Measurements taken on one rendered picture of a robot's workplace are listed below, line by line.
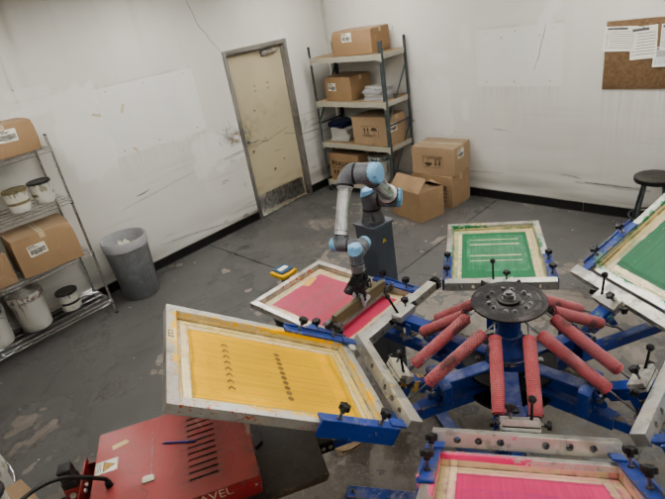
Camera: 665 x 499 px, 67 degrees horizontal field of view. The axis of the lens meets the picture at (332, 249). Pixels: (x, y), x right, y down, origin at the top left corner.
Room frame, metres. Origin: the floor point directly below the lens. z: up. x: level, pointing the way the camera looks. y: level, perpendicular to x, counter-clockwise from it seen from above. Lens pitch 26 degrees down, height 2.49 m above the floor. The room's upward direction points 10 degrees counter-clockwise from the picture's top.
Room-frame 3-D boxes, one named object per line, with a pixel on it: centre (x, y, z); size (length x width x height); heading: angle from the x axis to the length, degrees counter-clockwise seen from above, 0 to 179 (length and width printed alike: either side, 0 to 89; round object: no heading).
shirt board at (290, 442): (1.55, -0.01, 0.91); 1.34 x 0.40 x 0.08; 103
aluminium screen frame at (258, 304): (2.47, 0.05, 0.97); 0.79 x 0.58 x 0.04; 43
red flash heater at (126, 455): (1.38, 0.72, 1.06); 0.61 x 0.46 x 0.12; 103
